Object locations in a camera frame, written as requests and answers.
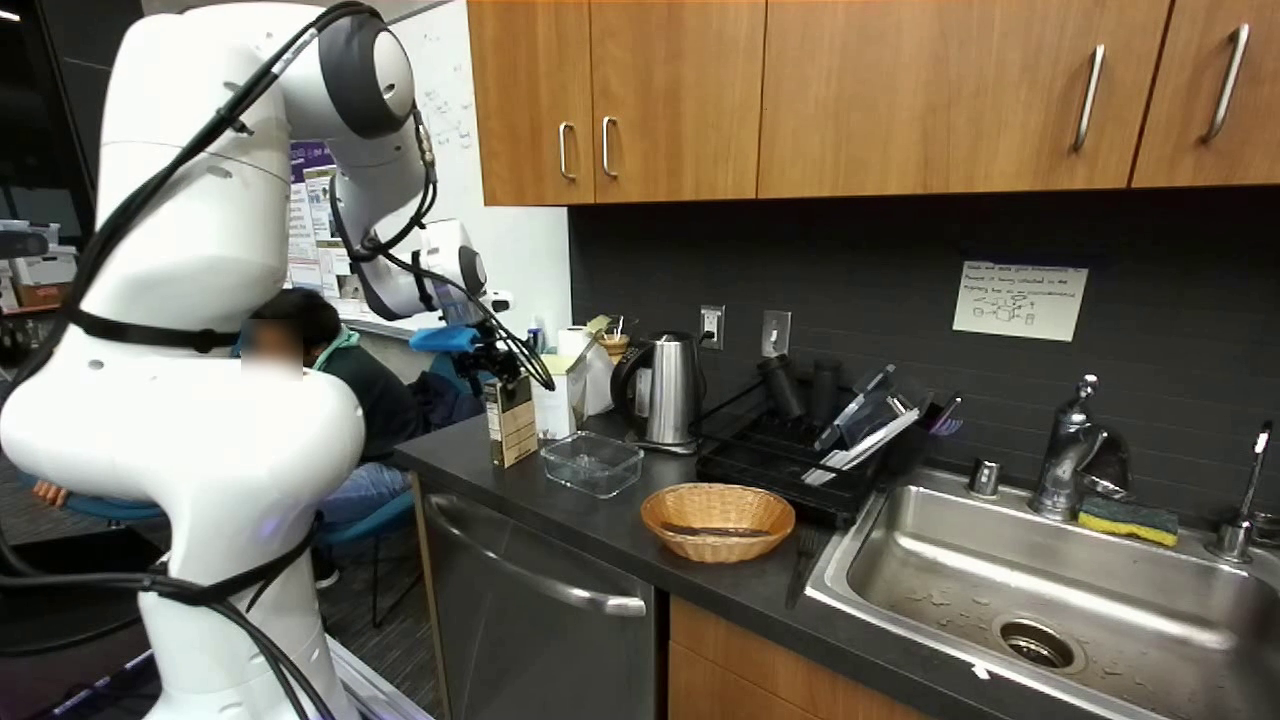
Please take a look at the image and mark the stainless steel sink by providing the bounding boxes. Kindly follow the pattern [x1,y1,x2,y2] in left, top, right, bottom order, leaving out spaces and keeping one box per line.
[804,478,1280,720]

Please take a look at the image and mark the yellow green sponge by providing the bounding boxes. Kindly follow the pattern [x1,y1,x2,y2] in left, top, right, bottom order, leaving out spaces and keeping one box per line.
[1077,497,1179,548]

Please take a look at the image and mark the seated person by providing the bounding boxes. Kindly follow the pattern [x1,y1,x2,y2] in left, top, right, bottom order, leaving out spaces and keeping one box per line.
[4,288,426,583]

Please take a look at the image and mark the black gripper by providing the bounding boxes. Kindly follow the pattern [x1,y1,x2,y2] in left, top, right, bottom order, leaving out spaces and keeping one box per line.
[475,318,523,382]

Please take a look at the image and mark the black dish rack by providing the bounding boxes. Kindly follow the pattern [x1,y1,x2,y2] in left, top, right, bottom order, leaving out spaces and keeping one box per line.
[700,362,965,514]

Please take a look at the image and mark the white paper wall sign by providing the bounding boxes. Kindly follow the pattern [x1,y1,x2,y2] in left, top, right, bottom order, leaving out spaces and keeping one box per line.
[951,259,1086,345]

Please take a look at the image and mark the wooden lower cabinet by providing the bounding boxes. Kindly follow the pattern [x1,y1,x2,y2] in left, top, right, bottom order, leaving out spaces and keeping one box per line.
[667,598,922,720]

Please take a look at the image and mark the stainless steel dishwasher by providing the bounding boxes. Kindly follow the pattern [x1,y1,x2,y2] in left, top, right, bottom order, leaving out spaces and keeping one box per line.
[420,491,660,720]

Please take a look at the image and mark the wooden upper cabinets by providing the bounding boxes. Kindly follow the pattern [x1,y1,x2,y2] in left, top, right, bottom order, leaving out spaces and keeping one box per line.
[469,0,1280,203]

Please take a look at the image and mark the blue office chair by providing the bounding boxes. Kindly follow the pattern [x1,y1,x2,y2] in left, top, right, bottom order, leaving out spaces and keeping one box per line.
[314,489,420,629]

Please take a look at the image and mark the chrome sink faucet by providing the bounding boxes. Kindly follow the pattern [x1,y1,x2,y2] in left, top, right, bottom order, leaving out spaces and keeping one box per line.
[1031,373,1113,520]

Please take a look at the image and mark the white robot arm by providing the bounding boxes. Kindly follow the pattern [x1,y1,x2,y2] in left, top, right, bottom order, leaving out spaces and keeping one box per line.
[4,0,482,720]

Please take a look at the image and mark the clear glass container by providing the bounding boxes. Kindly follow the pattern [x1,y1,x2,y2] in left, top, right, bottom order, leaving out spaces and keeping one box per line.
[539,430,645,499]

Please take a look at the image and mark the woven wicker basket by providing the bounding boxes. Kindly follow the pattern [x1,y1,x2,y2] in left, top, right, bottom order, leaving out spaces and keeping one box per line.
[641,484,797,562]

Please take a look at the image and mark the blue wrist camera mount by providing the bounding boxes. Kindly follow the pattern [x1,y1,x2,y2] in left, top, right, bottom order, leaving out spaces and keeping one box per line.
[407,325,482,356]

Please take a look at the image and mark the stainless steel kettle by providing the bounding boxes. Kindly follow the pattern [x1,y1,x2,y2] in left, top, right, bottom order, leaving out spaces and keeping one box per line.
[613,335,697,455]

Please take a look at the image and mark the small side faucet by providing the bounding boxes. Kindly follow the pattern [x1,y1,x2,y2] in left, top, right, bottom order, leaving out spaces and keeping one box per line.
[1219,420,1271,562]

